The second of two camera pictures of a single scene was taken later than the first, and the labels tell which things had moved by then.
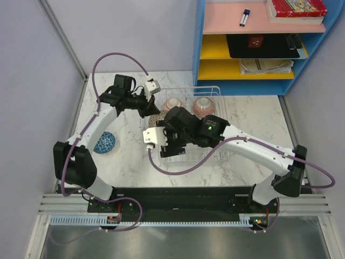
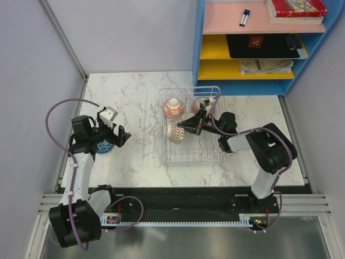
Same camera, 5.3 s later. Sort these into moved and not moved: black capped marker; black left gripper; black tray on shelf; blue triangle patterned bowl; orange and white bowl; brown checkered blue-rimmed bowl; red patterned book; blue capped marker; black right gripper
Moved: black right gripper; black left gripper; brown checkered blue-rimmed bowl
Not moved: orange and white bowl; blue triangle patterned bowl; black tray on shelf; blue capped marker; red patterned book; black capped marker
